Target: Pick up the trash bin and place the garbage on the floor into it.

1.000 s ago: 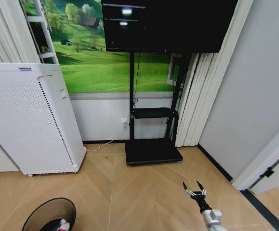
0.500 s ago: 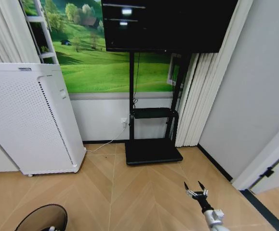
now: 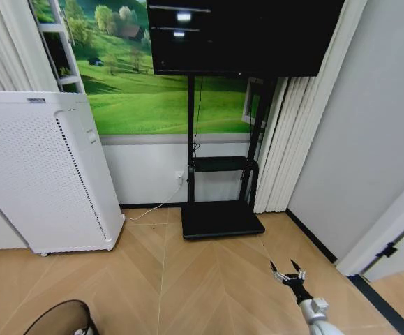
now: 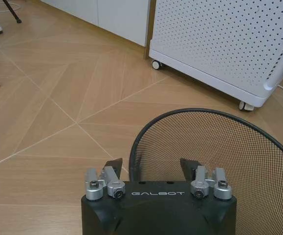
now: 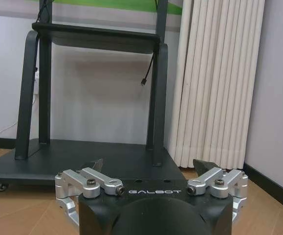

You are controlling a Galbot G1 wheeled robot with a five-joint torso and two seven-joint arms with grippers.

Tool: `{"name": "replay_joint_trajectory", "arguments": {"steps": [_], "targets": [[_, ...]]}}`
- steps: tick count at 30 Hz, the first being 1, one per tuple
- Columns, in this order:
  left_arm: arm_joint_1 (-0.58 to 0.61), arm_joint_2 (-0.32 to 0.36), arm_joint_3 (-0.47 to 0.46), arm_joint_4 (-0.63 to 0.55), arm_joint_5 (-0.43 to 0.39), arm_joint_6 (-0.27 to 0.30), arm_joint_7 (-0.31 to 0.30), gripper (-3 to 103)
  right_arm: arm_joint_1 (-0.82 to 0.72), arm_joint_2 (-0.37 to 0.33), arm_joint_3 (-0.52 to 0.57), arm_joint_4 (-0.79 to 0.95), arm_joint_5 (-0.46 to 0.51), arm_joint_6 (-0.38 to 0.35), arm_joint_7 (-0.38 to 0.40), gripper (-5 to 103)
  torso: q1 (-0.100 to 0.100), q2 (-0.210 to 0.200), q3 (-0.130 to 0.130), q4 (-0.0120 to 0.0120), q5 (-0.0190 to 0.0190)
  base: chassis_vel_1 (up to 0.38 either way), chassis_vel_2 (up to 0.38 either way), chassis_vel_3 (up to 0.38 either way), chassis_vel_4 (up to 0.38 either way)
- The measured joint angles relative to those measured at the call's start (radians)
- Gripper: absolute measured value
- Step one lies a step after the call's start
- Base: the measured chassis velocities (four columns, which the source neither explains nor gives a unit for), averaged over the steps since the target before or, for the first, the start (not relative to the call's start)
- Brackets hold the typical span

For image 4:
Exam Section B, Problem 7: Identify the wooden cabinet edge post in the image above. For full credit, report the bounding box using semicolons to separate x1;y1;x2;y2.
143;0;157;60

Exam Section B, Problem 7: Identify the black tripod leg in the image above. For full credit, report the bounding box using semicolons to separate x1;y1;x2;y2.
2;0;22;24

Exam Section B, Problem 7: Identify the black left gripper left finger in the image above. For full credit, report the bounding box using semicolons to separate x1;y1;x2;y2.
84;158;127;202

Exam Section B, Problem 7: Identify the white perforated rolling cabinet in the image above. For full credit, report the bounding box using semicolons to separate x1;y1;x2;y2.
149;0;283;108

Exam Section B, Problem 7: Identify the black wire mesh trash bin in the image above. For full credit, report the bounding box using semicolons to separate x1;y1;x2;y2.
128;108;283;235

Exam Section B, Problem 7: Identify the white wall cabinet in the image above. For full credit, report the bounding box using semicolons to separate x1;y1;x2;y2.
35;0;151;47

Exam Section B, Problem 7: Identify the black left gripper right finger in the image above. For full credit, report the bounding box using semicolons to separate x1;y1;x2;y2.
179;158;233;201

